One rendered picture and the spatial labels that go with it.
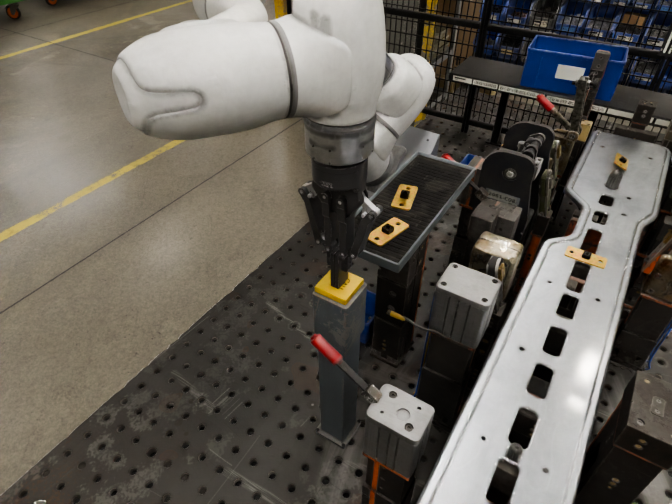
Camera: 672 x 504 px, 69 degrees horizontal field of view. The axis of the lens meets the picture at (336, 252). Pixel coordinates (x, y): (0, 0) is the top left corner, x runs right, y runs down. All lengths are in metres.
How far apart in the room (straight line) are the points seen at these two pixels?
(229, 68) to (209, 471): 0.85
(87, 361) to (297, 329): 1.26
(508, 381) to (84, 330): 1.99
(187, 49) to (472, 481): 0.67
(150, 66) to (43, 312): 2.25
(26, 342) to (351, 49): 2.24
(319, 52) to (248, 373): 0.89
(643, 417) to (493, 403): 0.22
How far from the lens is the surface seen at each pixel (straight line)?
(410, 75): 1.44
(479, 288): 0.88
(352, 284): 0.79
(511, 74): 2.03
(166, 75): 0.50
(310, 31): 0.54
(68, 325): 2.56
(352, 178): 0.63
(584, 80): 1.51
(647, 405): 0.94
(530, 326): 1.00
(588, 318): 1.06
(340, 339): 0.83
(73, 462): 1.25
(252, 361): 1.27
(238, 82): 0.51
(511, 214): 1.13
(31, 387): 2.40
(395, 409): 0.76
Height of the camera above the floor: 1.71
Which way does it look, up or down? 41 degrees down
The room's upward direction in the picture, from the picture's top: straight up
